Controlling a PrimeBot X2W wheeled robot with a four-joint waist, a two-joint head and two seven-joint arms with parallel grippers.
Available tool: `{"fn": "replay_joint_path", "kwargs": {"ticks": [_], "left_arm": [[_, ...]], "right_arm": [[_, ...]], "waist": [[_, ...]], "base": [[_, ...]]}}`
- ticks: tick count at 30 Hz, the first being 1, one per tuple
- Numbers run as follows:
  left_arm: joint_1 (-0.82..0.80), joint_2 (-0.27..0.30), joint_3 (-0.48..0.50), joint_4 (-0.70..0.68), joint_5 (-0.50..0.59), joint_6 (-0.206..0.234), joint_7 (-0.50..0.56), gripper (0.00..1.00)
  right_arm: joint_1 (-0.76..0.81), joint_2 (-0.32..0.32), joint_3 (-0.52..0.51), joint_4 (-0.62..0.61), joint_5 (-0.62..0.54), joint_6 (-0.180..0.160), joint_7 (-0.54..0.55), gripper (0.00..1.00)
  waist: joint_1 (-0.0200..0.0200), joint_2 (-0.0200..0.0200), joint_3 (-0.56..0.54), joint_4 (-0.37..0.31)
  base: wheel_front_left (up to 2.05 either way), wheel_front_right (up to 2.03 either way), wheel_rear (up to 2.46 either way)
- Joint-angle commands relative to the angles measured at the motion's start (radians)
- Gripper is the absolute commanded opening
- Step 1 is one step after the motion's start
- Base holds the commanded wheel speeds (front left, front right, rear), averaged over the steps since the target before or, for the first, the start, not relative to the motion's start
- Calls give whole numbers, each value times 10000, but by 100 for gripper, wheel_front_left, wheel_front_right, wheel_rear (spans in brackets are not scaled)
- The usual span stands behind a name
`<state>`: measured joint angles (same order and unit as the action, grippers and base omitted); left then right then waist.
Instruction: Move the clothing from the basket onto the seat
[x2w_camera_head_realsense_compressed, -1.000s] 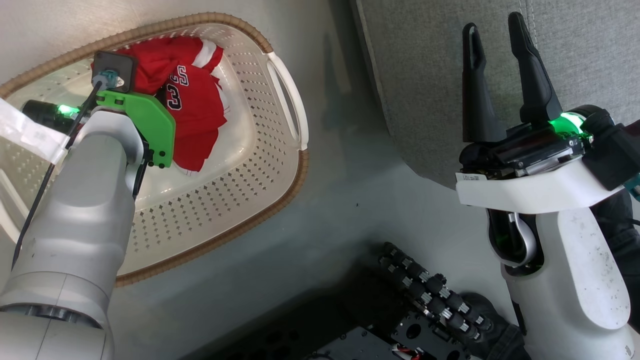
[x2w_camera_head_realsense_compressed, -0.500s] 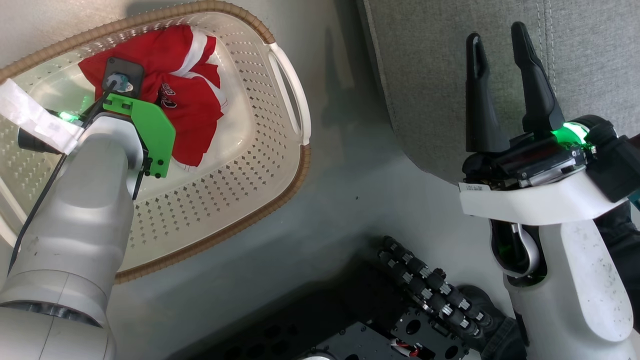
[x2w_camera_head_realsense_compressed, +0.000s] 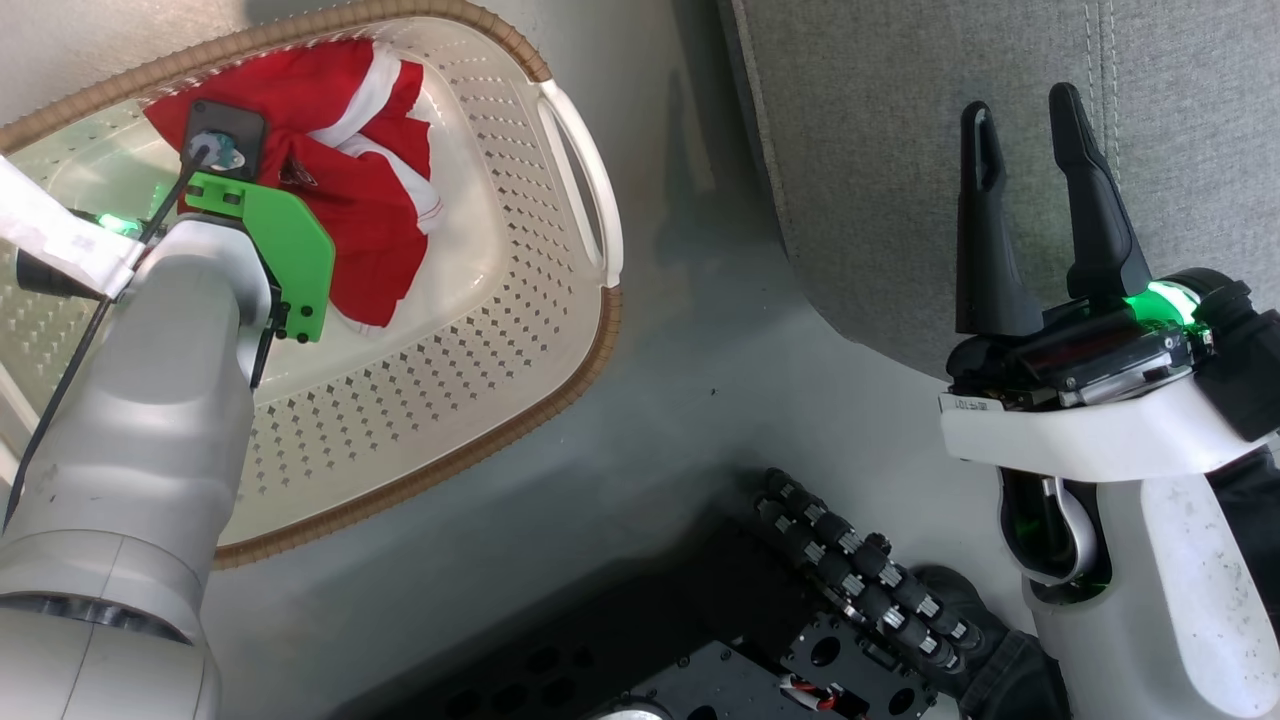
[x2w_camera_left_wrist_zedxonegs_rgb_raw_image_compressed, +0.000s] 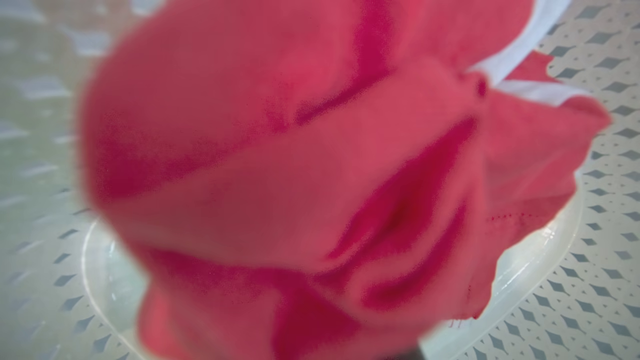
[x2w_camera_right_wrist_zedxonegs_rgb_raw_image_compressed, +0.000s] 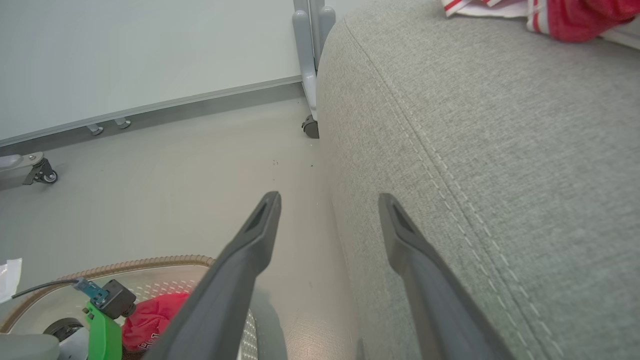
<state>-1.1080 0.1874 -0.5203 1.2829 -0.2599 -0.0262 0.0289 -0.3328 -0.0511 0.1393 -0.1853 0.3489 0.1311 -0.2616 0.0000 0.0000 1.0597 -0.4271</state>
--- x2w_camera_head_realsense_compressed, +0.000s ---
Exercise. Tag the white label tag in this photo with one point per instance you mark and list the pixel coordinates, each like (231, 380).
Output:
(60, 235)

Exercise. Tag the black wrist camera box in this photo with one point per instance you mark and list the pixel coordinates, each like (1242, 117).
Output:
(1240, 345)
(225, 135)

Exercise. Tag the cream laundry basket brown rim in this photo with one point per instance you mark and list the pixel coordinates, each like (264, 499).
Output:
(470, 330)

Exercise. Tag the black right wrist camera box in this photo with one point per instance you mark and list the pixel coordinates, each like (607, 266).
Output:
(1240, 345)

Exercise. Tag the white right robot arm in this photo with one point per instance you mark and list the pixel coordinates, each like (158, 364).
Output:
(1160, 610)

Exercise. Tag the grey fabric sofa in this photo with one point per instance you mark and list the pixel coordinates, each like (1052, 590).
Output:
(900, 150)

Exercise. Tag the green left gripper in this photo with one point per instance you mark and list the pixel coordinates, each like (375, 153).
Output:
(290, 250)

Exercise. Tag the red Bulls 23 jersey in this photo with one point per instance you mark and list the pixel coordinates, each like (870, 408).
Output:
(310, 90)

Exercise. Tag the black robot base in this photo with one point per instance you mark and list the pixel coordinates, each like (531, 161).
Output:
(650, 650)

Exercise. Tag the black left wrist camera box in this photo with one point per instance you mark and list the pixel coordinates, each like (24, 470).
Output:
(225, 135)

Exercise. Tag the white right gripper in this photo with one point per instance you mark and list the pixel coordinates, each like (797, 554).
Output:
(1090, 420)

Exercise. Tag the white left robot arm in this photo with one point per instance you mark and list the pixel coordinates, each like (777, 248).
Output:
(130, 450)

